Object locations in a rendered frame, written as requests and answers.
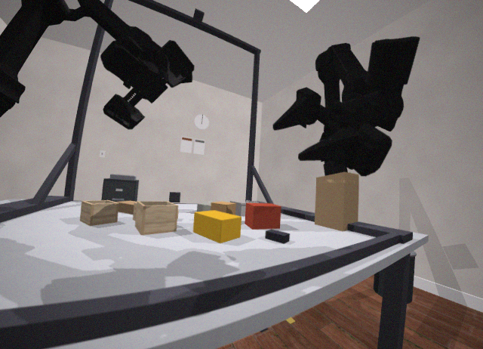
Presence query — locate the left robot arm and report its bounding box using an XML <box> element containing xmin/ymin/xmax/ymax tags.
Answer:
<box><xmin>315</xmin><ymin>36</ymin><xmax>420</xmax><ymax>176</ymax></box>

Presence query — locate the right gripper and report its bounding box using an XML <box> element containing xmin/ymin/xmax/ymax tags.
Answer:
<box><xmin>103</xmin><ymin>40</ymin><xmax>194</xmax><ymax>129</ymax></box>

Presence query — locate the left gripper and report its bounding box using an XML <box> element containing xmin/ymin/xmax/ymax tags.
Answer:
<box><xmin>273</xmin><ymin>87</ymin><xmax>392</xmax><ymax>176</ymax></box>

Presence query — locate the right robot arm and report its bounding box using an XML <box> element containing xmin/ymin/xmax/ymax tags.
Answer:
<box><xmin>0</xmin><ymin>0</ymin><xmax>161</xmax><ymax>117</ymax></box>

